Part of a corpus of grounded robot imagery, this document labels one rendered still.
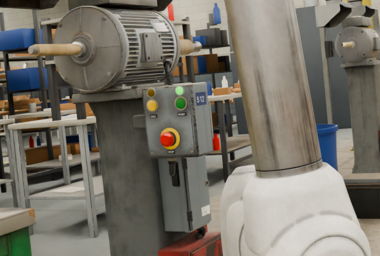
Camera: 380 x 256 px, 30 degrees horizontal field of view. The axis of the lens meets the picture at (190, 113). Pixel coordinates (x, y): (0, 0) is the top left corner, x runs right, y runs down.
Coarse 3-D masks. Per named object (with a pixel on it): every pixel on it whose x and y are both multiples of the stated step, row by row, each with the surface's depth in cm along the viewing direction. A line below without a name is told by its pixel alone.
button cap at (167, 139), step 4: (168, 132) 193; (164, 136) 193; (168, 136) 192; (172, 136) 193; (160, 140) 194; (164, 140) 193; (168, 140) 192; (172, 140) 192; (164, 144) 193; (168, 144) 192
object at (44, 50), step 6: (42, 48) 189; (48, 48) 191; (54, 48) 193; (60, 48) 196; (66, 48) 198; (72, 48) 200; (78, 48) 203; (42, 54) 190; (48, 54) 192; (54, 54) 194; (60, 54) 197; (66, 54) 199; (72, 54) 202
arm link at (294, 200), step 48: (240, 0) 100; (288, 0) 101; (240, 48) 102; (288, 48) 101; (288, 96) 101; (288, 144) 101; (288, 192) 99; (336, 192) 101; (240, 240) 114; (288, 240) 97; (336, 240) 95
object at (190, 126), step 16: (144, 96) 198; (160, 96) 195; (176, 96) 193; (192, 96) 191; (144, 112) 199; (160, 112) 196; (176, 112) 193; (192, 112) 191; (208, 112) 199; (160, 128) 196; (176, 128) 194; (192, 128) 192; (208, 128) 198; (160, 144) 197; (176, 144) 194; (192, 144) 192; (208, 144) 197
